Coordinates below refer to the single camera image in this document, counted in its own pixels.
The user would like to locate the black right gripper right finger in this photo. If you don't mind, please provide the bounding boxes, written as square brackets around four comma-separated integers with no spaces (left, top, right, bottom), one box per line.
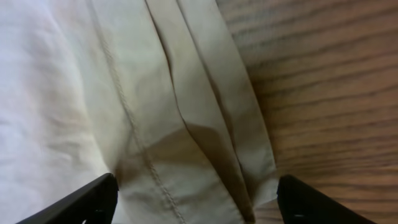
[277,175,375,224]

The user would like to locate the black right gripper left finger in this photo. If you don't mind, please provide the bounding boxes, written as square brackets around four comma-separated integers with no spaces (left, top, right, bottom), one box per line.
[17,173,119,224]

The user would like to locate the beige khaki shorts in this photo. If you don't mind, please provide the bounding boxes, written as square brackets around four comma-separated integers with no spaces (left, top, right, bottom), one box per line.
[1,0,278,223]

